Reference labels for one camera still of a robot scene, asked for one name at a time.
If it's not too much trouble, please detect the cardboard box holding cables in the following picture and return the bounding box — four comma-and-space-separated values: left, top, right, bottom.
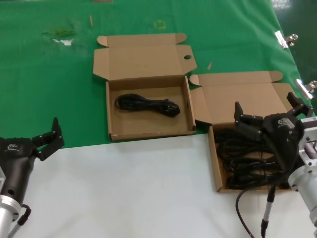
189, 70, 307, 193

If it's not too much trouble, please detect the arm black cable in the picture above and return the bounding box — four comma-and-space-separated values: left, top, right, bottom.
235, 184, 277, 238
7, 203, 32, 238

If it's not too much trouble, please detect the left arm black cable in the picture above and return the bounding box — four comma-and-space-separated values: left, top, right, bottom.
7, 203, 32, 238

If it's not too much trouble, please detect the black power cable bundle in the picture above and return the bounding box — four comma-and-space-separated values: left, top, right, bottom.
214, 130, 268, 154
226, 172, 290, 191
114, 93, 181, 118
221, 153, 285, 174

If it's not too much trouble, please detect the right wrist camera silver mount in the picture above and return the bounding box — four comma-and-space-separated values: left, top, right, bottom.
298, 116, 317, 168

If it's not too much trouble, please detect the green table cloth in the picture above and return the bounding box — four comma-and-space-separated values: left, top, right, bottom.
0, 0, 317, 151

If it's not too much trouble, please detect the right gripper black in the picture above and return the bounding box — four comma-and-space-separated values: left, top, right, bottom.
234, 91, 315, 174

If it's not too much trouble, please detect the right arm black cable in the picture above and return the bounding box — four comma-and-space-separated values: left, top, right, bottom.
235, 184, 277, 238

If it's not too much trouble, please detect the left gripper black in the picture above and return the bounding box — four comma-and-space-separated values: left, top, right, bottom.
0, 118, 65, 201

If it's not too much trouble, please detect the cardboard box with dented corner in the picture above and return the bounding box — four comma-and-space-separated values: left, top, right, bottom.
93, 33, 198, 142

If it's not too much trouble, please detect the silver binder clip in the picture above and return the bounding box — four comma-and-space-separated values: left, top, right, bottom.
294, 79, 317, 100
274, 30, 299, 50

